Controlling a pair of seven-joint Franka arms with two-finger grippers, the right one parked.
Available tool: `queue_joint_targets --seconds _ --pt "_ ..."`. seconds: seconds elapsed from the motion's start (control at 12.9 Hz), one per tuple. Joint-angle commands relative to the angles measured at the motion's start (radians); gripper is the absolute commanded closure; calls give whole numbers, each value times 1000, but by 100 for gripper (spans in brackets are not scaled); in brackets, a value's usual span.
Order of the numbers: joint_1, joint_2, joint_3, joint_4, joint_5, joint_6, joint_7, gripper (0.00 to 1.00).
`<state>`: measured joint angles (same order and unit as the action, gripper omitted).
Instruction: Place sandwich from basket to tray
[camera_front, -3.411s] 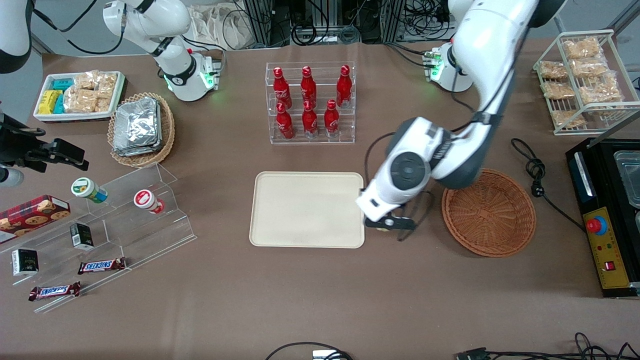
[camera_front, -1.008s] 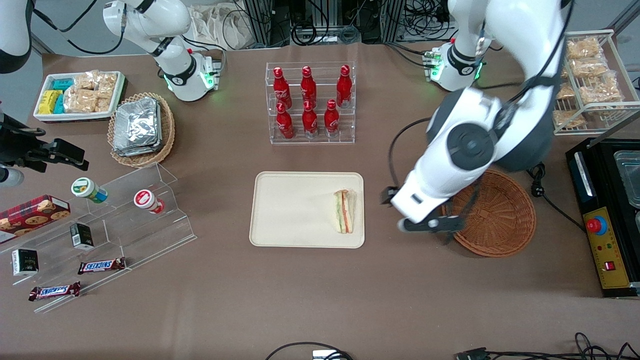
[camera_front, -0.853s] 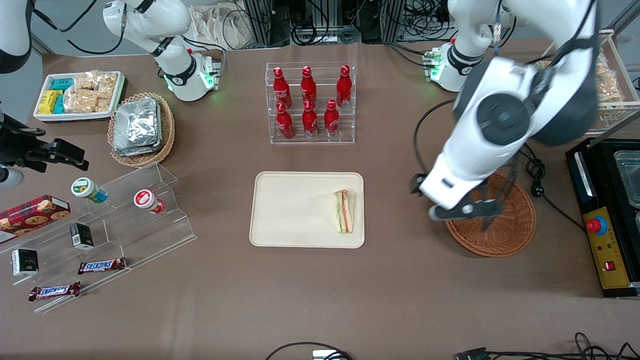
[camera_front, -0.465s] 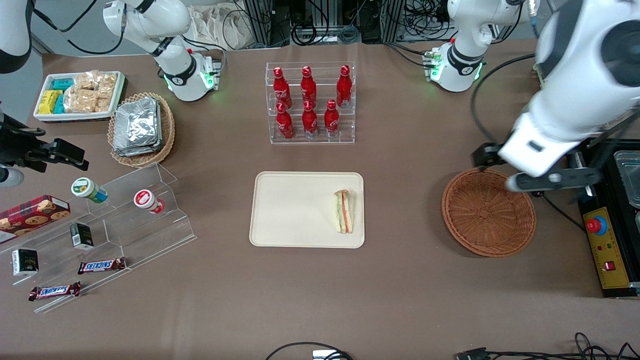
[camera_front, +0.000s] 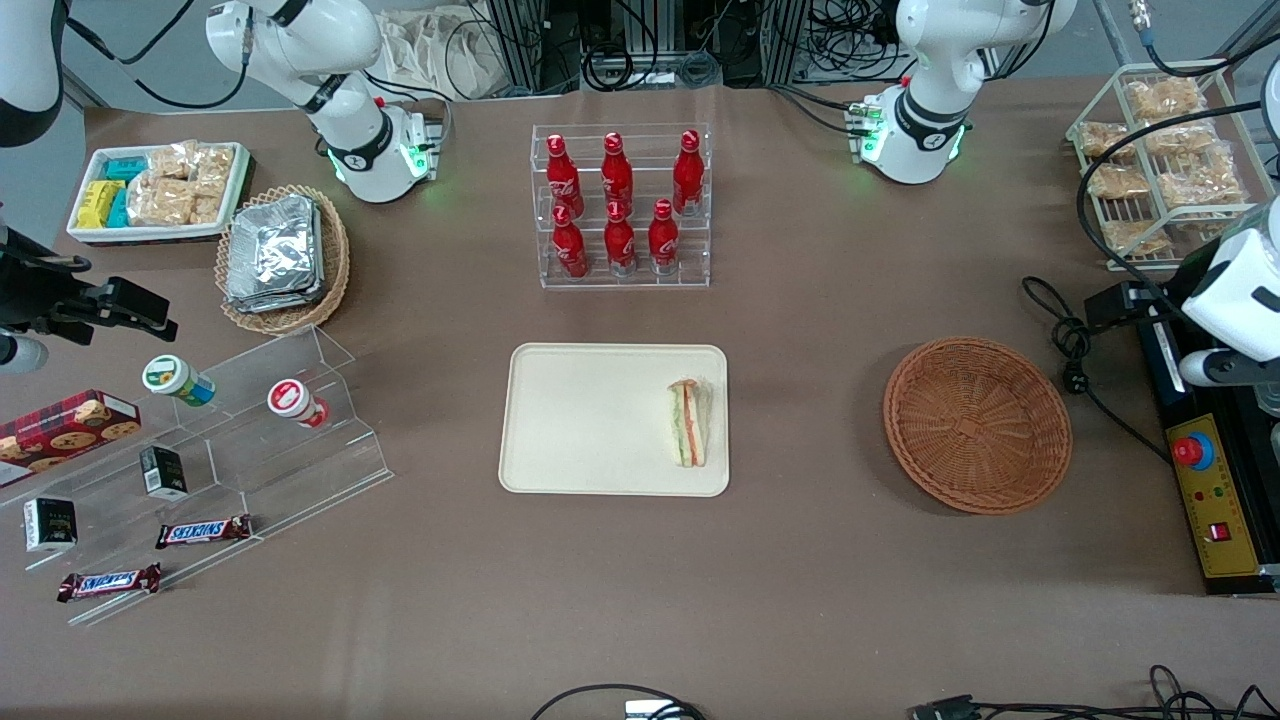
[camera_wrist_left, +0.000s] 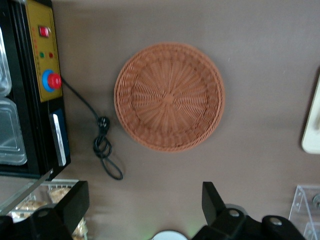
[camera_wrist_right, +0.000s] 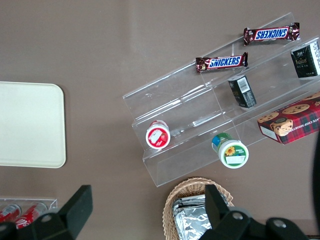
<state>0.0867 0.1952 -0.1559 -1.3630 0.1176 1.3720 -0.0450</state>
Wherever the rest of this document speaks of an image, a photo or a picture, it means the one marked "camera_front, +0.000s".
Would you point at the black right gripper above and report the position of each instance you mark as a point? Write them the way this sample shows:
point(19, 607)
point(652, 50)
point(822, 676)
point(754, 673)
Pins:
point(38, 293)

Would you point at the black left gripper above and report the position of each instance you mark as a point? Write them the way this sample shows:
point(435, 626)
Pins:
point(1143, 299)

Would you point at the triangular sandwich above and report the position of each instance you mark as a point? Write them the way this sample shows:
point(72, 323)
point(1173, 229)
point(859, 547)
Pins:
point(690, 430)

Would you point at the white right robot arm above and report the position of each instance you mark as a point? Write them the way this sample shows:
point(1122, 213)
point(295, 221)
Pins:
point(300, 40)

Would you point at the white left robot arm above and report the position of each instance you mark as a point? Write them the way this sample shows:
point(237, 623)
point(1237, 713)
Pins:
point(930, 60)

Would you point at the white rectangular snack tray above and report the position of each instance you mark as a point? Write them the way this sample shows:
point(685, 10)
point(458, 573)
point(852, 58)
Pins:
point(90, 235)

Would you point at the brown round wicker basket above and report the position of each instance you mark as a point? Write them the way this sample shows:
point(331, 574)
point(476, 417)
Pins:
point(975, 430)

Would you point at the light oval wicker basket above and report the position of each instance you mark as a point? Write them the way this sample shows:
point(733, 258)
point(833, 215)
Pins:
point(335, 270)

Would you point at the beige plastic tray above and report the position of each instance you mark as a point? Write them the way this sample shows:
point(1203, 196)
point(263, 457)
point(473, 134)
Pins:
point(590, 420)

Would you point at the bagged fried snack pack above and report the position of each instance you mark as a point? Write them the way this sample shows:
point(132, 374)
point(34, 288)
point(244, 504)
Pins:
point(1135, 237)
point(1118, 182)
point(1108, 140)
point(1165, 97)
point(1205, 182)
point(1180, 138)

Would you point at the green lid drink cup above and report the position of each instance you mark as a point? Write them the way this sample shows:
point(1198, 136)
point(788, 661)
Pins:
point(170, 378)

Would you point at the teal snack pack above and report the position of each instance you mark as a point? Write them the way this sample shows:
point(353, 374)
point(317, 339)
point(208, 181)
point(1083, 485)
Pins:
point(125, 168)
point(119, 208)

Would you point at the yellow snack pack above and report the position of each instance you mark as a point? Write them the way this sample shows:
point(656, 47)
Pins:
point(97, 203)

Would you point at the clear bagged rice cracker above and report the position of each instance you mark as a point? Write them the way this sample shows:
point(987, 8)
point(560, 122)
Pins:
point(173, 160)
point(206, 210)
point(160, 200)
point(215, 170)

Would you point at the red cookie box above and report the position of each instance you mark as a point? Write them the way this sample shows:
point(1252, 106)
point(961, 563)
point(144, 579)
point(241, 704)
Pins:
point(60, 430)

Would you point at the silver foil pack stack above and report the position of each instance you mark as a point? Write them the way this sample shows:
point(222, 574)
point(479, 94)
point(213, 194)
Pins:
point(275, 250)

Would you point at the small black carton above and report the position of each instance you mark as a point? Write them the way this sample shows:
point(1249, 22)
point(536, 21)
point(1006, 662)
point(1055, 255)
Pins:
point(52, 525)
point(163, 472)

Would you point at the red lid drink cup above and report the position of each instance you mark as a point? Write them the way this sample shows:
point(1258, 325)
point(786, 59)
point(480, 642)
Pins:
point(292, 400)

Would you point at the clear plastic container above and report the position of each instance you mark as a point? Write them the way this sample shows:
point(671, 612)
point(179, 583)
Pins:
point(1270, 402)

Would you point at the brown snickers bar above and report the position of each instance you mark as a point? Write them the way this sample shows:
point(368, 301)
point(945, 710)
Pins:
point(108, 582)
point(203, 532)

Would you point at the black yellow control box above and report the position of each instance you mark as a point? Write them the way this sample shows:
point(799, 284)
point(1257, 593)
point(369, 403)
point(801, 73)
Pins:
point(1215, 520)

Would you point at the clear acrylic stepped display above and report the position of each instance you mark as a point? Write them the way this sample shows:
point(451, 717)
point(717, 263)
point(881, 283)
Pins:
point(300, 480)

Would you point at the white fabric bag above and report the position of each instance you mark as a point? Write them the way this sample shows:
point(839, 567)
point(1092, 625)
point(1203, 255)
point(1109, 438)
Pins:
point(440, 50)

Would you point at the clear acrylic bottle rack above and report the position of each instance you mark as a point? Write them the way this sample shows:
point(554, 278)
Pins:
point(698, 262)

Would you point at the red cola bottle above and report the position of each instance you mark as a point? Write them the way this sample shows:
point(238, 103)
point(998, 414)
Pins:
point(620, 245)
point(663, 240)
point(570, 250)
point(687, 175)
point(617, 175)
point(563, 180)

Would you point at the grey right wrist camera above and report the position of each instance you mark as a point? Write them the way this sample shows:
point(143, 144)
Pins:
point(20, 354)

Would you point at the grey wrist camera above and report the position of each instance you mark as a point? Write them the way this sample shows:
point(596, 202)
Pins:
point(1225, 368)
point(20, 354)

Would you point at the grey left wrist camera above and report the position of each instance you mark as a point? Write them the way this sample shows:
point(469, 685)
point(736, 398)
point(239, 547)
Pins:
point(1225, 368)

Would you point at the aluminium frame post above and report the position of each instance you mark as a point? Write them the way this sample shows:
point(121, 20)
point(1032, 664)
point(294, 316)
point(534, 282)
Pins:
point(785, 40)
point(518, 45)

